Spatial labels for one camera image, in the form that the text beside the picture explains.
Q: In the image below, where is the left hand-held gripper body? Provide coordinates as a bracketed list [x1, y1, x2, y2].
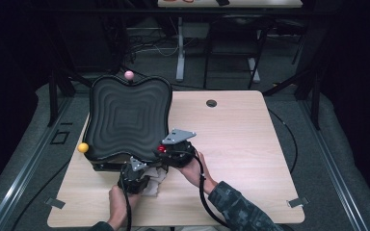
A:
[118, 156, 152, 195]

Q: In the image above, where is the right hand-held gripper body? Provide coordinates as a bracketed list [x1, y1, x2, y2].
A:
[159, 128, 197, 168]

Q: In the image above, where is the white quilted cloth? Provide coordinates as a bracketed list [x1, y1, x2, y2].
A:
[141, 166, 170, 197]

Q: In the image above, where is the black wavy tray with base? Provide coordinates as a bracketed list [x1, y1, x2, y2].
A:
[82, 75, 173, 172]

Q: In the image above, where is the person's right hand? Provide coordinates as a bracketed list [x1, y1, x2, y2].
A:
[177, 152, 219, 195]

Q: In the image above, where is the person's left hand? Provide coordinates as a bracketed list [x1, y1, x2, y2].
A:
[108, 185, 142, 231]

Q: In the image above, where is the grey tape strip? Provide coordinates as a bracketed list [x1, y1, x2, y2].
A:
[44, 197, 66, 210]
[286, 196, 310, 209]

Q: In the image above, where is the white table leg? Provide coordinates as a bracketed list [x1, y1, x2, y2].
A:
[247, 57, 261, 84]
[175, 16, 187, 83]

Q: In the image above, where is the black metal stand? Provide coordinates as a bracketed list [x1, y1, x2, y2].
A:
[263, 64, 322, 131]
[47, 68, 97, 128]

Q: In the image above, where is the black chair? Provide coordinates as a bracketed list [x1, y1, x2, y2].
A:
[202, 14, 275, 90]

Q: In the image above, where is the right hand-held gripper cable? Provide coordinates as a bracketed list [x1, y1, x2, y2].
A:
[192, 149, 229, 229]

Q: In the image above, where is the black floor cable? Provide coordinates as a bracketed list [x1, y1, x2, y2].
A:
[11, 158, 72, 231]
[267, 108, 300, 174]

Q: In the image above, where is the tangle of floor cables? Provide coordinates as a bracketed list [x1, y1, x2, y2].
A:
[121, 32, 181, 65]

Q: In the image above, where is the aluminium floor rail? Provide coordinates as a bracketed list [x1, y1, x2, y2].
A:
[298, 95, 370, 231]
[0, 95, 75, 231]

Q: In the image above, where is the black horizontal frame bar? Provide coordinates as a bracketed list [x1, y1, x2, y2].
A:
[41, 8, 338, 17]

